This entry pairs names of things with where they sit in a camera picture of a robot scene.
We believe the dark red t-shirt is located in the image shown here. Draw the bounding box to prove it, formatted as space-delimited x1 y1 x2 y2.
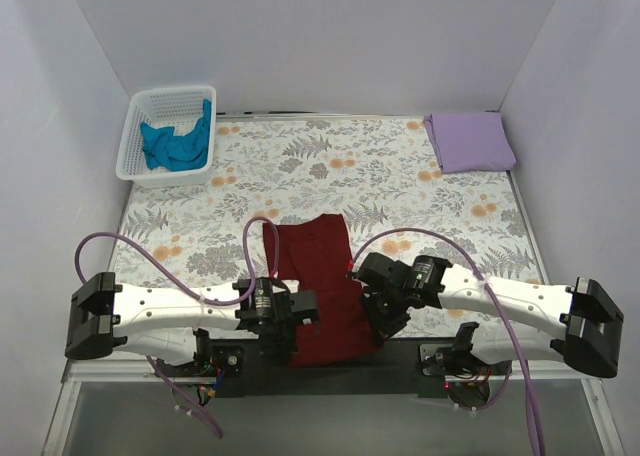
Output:
262 214 383 368

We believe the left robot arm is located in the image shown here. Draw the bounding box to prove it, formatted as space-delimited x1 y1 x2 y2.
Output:
64 272 320 376

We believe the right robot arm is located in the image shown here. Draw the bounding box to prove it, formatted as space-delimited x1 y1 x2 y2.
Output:
349 252 624 379

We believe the floral table mat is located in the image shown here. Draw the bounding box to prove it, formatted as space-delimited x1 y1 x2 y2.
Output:
111 118 544 287

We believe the folded purple t-shirt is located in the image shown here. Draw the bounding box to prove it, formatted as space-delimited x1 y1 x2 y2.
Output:
424 111 516 174

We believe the teal t-shirt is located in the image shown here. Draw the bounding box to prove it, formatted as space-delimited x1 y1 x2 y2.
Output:
140 99 212 172

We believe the white plastic basket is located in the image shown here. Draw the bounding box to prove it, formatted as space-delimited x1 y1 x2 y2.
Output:
116 85 217 188

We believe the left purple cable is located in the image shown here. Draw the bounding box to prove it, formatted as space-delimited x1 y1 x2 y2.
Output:
74 217 281 440

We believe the aluminium front rail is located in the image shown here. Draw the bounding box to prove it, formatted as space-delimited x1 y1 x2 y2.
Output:
63 338 601 385

